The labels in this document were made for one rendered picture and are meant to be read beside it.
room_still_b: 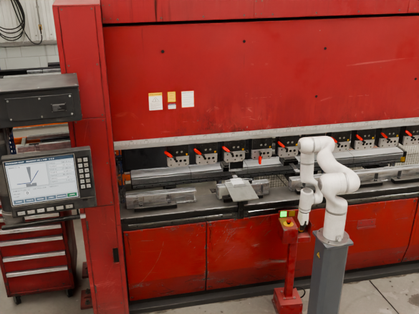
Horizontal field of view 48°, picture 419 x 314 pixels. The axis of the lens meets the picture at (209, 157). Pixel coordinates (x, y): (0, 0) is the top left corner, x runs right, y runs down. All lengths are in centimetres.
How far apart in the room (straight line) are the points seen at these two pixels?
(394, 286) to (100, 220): 248
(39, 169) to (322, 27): 195
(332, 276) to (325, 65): 138
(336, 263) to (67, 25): 205
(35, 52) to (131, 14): 436
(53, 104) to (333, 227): 168
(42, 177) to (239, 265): 173
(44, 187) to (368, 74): 225
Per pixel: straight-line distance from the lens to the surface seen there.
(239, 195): 330
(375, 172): 390
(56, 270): 389
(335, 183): 271
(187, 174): 366
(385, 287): 431
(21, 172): 267
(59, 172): 267
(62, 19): 277
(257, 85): 322
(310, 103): 340
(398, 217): 408
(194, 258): 360
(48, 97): 254
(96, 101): 287
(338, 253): 296
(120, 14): 295
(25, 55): 723
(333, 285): 310
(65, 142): 489
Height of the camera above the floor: 264
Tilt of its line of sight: 25 degrees down
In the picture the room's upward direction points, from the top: straight up
